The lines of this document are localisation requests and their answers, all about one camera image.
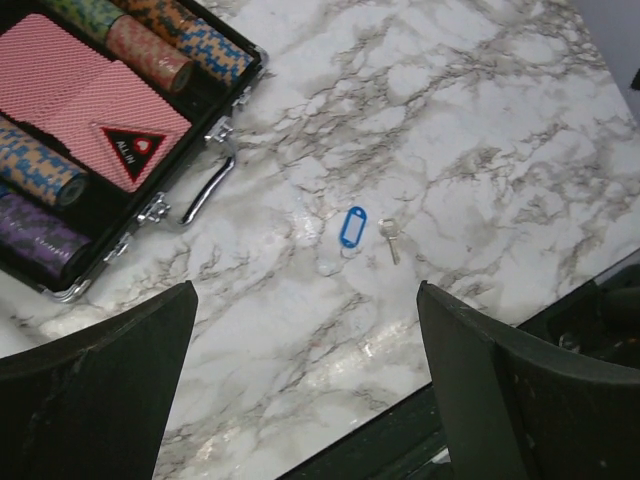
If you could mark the pink playing card deck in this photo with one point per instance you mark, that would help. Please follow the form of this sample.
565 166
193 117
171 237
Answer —
105 115

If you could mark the blue key tag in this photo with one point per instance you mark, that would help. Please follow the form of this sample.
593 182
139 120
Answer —
353 227

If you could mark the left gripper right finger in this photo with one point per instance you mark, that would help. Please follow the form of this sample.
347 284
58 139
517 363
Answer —
515 406

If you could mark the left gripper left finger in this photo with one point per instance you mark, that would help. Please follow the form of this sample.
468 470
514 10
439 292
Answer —
94 404

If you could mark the black poker chip case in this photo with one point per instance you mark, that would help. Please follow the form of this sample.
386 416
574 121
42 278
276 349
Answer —
61 222

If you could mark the silver key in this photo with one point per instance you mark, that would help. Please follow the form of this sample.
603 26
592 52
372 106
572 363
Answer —
389 229

